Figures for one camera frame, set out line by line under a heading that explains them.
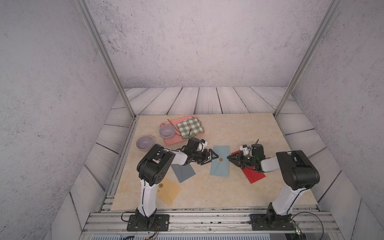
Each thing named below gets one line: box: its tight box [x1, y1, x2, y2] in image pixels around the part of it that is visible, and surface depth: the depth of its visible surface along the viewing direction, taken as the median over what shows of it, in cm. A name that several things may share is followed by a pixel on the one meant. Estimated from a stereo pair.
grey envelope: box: [170, 163, 197, 183], surface depth 93 cm
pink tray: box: [160, 115, 205, 145], surface depth 110 cm
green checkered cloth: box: [176, 116, 205, 140], surface depth 114 cm
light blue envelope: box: [210, 145, 230, 177], surface depth 95 cm
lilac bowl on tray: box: [159, 124, 176, 139], surface depth 107 cm
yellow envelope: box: [157, 177, 182, 206], surface depth 85 cm
